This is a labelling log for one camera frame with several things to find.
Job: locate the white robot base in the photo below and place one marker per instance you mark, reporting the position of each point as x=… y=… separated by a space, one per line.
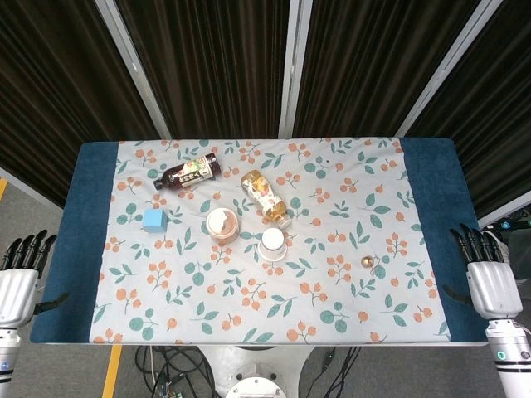
x=257 y=373

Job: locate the yellow tea bottle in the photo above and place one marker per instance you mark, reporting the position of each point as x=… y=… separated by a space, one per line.
x=263 y=195

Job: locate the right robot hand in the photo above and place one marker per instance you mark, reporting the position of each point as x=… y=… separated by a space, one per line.
x=493 y=286

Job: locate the white partition frame post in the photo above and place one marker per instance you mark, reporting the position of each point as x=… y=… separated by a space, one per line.
x=132 y=70
x=295 y=62
x=504 y=211
x=448 y=70

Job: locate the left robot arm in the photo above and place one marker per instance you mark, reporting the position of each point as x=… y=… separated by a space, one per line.
x=7 y=356

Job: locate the white paper cup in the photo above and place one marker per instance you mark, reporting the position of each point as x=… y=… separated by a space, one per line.
x=272 y=244

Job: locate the blue table cover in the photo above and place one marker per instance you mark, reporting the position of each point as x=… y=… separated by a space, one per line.
x=74 y=248

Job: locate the dark tea bottle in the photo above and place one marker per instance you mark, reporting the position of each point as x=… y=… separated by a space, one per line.
x=188 y=172

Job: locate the floral tablecloth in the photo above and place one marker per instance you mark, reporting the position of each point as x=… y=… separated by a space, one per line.
x=257 y=298

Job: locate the clear jar of rubber bands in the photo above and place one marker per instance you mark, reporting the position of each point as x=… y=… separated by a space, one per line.
x=223 y=226

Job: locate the black equipment with teal lights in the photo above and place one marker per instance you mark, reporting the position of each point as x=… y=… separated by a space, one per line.
x=518 y=236

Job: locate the light blue cube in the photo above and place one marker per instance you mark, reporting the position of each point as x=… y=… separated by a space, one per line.
x=154 y=221

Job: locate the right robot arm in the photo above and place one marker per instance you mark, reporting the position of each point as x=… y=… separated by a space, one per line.
x=510 y=373

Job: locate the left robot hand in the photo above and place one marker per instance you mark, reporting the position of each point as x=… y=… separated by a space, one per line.
x=14 y=286

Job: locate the dark curtain panel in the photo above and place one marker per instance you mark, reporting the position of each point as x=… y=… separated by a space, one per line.
x=50 y=83
x=498 y=103
x=365 y=62
x=207 y=62

